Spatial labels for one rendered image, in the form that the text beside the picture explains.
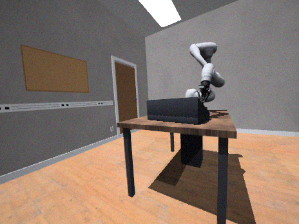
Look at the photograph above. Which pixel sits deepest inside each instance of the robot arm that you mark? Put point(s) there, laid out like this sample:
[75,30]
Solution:
[203,53]

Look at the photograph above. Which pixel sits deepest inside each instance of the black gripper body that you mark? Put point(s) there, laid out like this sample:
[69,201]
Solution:
[206,83]

